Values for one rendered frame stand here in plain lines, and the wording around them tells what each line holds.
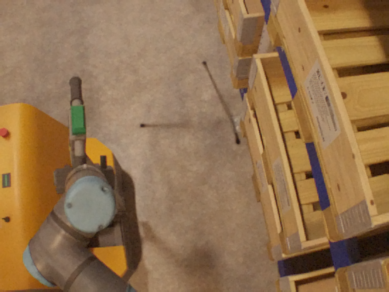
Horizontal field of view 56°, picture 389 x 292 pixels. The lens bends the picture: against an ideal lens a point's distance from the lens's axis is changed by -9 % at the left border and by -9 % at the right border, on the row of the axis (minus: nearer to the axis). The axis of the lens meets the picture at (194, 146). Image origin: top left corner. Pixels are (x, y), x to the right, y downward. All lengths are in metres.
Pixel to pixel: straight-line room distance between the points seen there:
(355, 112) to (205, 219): 1.39
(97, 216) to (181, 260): 1.70
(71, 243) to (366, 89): 0.97
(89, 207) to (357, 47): 1.00
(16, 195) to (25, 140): 0.25
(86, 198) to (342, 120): 0.62
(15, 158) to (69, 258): 1.06
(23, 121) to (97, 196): 1.14
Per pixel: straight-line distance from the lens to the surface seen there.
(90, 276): 0.70
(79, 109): 1.08
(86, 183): 0.68
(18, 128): 1.77
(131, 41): 2.93
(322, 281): 1.96
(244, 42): 1.96
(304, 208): 1.71
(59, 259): 0.71
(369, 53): 1.38
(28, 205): 1.67
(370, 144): 1.22
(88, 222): 0.69
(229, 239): 2.38
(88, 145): 2.21
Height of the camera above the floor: 2.36
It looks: 70 degrees down
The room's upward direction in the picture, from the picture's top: 1 degrees counter-clockwise
